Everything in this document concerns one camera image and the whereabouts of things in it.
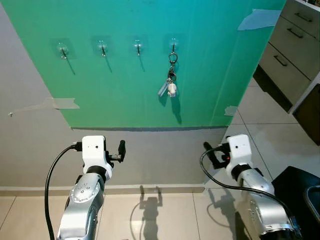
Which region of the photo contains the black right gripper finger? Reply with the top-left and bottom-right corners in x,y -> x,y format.
203,142 -> 221,169

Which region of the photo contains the clear adhesive metal hook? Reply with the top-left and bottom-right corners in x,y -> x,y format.
91,36 -> 114,58
128,35 -> 149,57
50,37 -> 77,61
164,34 -> 184,55

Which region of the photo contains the grey tape strip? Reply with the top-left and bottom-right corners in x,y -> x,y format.
7,97 -> 81,117
224,105 -> 239,117
237,9 -> 282,32

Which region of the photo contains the black hexagonal box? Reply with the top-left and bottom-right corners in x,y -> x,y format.
272,166 -> 320,240

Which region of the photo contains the key bunch with white charm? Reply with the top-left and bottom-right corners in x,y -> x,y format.
157,51 -> 179,98

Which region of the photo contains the white cabinet panel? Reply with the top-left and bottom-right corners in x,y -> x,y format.
287,72 -> 320,115

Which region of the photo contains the grey drawer cabinet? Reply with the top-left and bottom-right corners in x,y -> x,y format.
252,0 -> 320,113

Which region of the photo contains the green corrugated board with hooks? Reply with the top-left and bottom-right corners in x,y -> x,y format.
0,0 -> 287,130

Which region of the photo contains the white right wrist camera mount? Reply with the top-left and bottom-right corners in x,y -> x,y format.
226,134 -> 253,180

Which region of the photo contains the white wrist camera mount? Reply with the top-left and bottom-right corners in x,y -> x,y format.
81,135 -> 113,181
226,134 -> 253,180

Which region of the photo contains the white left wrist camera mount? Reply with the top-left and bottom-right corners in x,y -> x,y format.
81,135 -> 113,181

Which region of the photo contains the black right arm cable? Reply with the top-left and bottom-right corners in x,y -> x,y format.
200,144 -> 303,238

